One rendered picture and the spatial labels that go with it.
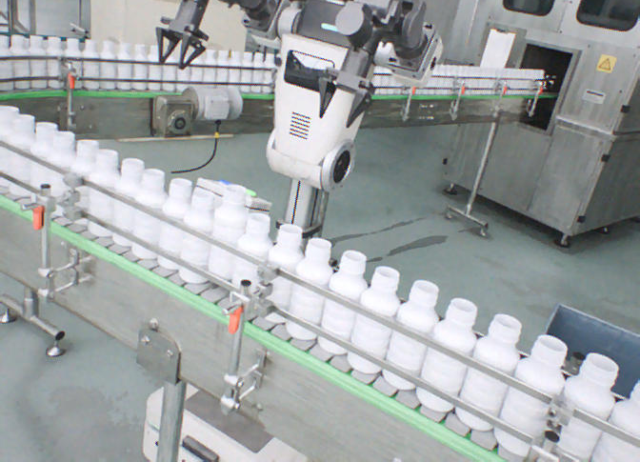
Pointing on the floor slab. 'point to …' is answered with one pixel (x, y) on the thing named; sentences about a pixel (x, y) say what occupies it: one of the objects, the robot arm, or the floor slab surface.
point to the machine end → (564, 108)
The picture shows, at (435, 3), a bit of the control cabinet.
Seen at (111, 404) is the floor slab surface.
